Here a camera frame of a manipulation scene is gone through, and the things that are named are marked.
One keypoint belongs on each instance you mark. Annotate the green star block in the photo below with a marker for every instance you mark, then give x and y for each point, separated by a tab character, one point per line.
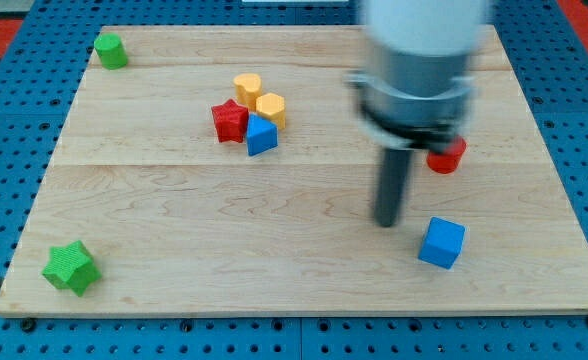
71	267

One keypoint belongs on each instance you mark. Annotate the blue triangle block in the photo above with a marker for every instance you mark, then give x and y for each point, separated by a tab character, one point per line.
261	135

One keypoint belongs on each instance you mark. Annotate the wooden board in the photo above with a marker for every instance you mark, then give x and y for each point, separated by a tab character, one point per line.
184	226

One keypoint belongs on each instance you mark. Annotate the yellow heart block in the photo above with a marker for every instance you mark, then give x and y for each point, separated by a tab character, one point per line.
248	88

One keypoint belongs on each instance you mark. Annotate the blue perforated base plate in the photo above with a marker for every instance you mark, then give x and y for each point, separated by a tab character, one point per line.
39	75

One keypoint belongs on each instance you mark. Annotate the red cylinder block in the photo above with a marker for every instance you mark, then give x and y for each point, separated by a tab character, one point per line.
449	160

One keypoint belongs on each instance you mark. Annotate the blue cube block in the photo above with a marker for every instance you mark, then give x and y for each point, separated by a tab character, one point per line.
442	243

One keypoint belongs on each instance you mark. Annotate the yellow hexagon block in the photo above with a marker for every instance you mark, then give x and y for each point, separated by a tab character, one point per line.
272	107

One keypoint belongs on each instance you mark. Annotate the red star block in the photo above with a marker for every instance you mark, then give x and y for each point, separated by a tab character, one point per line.
230	121

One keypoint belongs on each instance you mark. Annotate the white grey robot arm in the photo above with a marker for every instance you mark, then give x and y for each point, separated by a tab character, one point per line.
413	89

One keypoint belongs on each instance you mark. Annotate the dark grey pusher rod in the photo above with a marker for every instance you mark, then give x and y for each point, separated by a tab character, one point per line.
390	191

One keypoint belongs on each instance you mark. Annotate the green cylinder block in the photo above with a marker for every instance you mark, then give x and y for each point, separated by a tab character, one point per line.
111	51

